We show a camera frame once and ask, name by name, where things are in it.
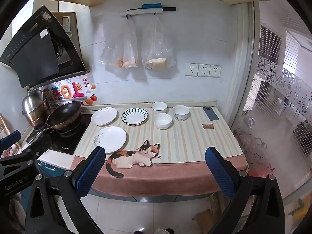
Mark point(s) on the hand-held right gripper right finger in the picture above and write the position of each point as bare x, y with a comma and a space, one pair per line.
219, 173

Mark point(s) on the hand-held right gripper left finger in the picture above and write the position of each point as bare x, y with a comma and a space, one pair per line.
91, 170

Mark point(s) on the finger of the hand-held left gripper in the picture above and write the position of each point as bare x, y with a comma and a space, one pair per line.
10, 138
40, 144

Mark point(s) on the white bowl with dark rim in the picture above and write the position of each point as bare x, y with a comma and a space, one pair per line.
159, 107

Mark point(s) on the person's left forearm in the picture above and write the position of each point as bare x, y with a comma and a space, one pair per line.
17, 212

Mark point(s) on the wooden board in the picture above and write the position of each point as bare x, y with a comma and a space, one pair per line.
6, 126

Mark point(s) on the black induction cooktop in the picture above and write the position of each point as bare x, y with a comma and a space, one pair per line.
65, 142

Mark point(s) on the white plate with floral print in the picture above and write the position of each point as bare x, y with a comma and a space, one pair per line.
111, 139

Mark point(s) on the black frying pan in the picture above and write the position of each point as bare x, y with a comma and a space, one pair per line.
64, 114

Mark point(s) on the stainless steel pot with lid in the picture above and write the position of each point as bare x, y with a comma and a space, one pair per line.
33, 104

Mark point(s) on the cardboard box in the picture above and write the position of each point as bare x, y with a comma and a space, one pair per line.
209, 214

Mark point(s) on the striped cat print table mat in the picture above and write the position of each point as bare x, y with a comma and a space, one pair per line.
185, 146

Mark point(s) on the brown square coaster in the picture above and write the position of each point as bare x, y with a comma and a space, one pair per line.
208, 126

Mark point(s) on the plain white plate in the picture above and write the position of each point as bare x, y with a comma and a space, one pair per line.
104, 116

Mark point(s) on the white slipper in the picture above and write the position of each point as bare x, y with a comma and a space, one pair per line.
253, 122
248, 121

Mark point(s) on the blue smartphone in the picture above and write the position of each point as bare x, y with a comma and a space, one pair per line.
210, 113

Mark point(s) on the white plate with striped rim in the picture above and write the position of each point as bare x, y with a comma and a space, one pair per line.
134, 117

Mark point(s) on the white bowl with coloured pattern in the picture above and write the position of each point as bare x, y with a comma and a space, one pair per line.
181, 113

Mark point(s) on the plain white bowl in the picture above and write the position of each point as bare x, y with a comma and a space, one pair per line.
162, 121

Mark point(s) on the patterned glass sliding door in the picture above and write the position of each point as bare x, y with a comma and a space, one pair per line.
275, 107

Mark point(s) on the black range hood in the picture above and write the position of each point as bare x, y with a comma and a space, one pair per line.
36, 53

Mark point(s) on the clear plastic bag orange contents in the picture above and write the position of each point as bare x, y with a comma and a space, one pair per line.
112, 51

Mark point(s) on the clear plastic bag beige contents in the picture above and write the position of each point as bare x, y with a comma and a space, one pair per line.
131, 51

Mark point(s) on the clear plastic bag pale block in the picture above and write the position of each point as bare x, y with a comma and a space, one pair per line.
157, 58

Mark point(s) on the small blue item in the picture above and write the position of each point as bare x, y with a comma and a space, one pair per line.
151, 5

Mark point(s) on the colourful wall stickers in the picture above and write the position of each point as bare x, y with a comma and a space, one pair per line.
65, 91

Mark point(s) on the white wall socket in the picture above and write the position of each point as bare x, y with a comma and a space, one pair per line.
191, 69
215, 71
203, 70

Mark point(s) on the white wall hook rail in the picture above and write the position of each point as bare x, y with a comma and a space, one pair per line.
140, 12

